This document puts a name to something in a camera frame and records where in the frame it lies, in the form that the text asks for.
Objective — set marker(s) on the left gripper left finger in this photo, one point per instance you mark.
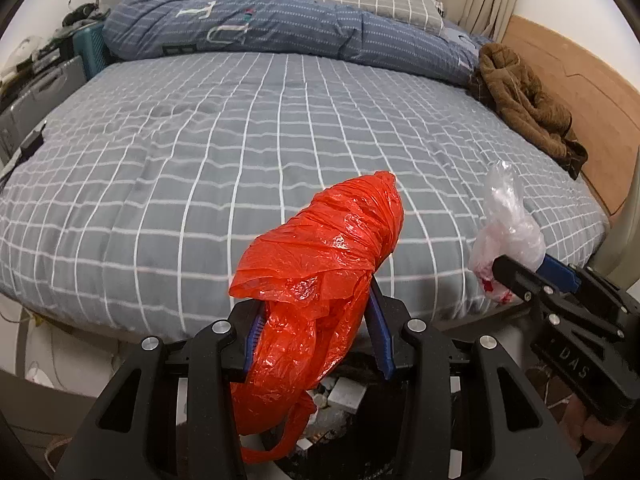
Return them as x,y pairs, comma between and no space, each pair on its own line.
220,356

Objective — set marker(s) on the red plastic bag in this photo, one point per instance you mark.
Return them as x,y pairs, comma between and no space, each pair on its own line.
313,275

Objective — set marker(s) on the teal plastic crate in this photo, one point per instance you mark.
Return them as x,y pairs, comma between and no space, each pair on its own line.
89,44

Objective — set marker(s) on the brown fleece jacket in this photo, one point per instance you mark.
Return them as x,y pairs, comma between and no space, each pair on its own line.
506,84

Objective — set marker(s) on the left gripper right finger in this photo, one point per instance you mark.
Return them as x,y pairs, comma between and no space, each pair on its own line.
408,349

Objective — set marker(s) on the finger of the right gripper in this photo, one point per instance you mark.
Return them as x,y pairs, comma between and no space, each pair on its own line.
536,292
561,276

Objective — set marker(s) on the grey checked bed sheet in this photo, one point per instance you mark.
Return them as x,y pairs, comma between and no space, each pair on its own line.
154,177

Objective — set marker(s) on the white earphone box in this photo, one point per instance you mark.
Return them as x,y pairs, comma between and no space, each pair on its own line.
347,395

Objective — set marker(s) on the black charger on bed edge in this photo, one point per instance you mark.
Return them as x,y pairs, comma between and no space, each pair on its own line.
32,142

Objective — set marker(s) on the blue striped duvet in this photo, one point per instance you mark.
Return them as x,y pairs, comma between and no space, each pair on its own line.
138,29

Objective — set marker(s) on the wooden headboard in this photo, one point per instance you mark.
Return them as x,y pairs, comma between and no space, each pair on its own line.
604,106

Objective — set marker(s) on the person right hand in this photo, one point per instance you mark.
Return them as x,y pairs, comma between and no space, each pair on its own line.
577,424

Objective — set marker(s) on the grey suitcase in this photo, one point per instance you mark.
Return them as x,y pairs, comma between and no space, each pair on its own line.
26,112

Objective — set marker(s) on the clear bubble wrap bag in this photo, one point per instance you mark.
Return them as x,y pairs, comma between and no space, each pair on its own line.
509,230

